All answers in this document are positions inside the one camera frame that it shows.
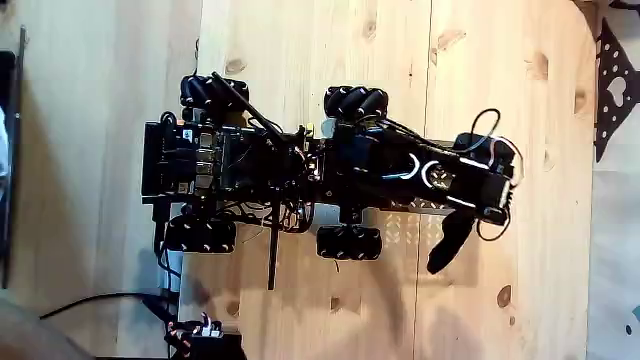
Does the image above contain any plain black sock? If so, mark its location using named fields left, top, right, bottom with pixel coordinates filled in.
left=426, top=209, right=477, bottom=276

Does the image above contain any grey perforated plastic basket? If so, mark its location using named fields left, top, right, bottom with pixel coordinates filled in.
left=385, top=139, right=482, bottom=217

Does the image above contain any black white-dotted heart sock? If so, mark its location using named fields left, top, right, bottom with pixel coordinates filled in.
left=593, top=17, right=640, bottom=164

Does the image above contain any black mecanum wheel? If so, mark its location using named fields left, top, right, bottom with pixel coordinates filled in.
left=179, top=74, right=250, bottom=112
left=323, top=85, right=390, bottom=122
left=164, top=214, right=238, bottom=254
left=315, top=224, right=384, bottom=261

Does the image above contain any black antenna rod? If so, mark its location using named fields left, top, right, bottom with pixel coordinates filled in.
left=268, top=187, right=282, bottom=291
left=211, top=71, right=290, bottom=145

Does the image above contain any black flat panel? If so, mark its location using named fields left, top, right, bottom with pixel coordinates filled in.
left=0, top=25, right=27, bottom=290

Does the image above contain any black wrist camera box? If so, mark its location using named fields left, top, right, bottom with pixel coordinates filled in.
left=452, top=132, right=501, bottom=156

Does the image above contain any black power cable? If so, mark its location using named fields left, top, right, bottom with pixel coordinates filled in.
left=39, top=291, right=179, bottom=324

